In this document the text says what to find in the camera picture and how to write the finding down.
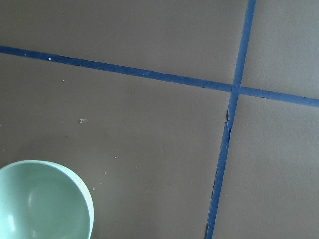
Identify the green bowl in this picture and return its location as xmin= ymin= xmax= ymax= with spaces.
xmin=0 ymin=160 xmax=94 ymax=239

